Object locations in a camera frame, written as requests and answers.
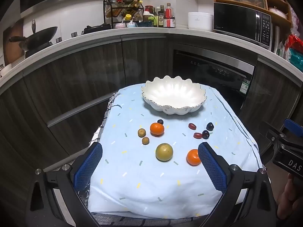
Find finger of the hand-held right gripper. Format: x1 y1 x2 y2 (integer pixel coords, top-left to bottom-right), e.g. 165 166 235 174
284 119 303 135
258 121 284 145

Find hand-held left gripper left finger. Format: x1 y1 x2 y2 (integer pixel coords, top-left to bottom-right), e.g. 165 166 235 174
25 142 103 227

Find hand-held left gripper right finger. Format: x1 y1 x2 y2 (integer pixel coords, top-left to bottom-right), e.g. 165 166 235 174
198 142 277 227

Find orange mandarin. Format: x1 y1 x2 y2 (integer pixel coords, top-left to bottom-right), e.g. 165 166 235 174
186 149 201 166
150 122 165 136

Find round green fruit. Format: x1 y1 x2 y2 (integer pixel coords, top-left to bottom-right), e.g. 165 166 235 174
155 143 173 162

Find white scalloped bowl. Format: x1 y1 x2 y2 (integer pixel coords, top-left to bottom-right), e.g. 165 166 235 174
141 76 207 115

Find person's right hand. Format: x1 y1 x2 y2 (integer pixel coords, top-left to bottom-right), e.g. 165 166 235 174
277 174 303 219

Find checked cloth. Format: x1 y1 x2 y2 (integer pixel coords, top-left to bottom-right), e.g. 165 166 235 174
78 92 213 227

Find light blue patterned tablecloth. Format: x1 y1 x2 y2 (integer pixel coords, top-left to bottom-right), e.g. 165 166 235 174
88 84 263 219

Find teal plastic bag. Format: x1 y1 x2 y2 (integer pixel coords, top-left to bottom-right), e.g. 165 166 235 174
288 48 303 72

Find built-in oven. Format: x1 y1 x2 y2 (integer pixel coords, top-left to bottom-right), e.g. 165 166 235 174
172 49 256 115

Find red plastic bag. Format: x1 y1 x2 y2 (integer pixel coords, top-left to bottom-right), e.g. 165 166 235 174
285 34 303 53

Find dark wood kitchen cabinets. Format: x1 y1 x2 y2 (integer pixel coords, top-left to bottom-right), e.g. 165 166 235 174
0 33 303 227

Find black microwave oven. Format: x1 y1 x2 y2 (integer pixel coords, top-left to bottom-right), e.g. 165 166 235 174
213 2 273 50

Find white rice cooker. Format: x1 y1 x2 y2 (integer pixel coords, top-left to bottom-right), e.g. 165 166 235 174
188 12 214 31

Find black wok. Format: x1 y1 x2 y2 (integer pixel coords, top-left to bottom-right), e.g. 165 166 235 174
9 26 59 51

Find wooden cutting board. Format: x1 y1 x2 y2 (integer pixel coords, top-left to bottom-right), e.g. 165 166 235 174
2 19 26 67

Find dark sauce bottle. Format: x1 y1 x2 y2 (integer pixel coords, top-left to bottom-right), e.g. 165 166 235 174
158 5 165 27

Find green bottle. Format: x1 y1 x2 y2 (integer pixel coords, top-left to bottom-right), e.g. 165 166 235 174
151 8 159 27

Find black spice rack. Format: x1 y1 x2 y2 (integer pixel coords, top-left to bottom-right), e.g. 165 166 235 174
103 0 144 29

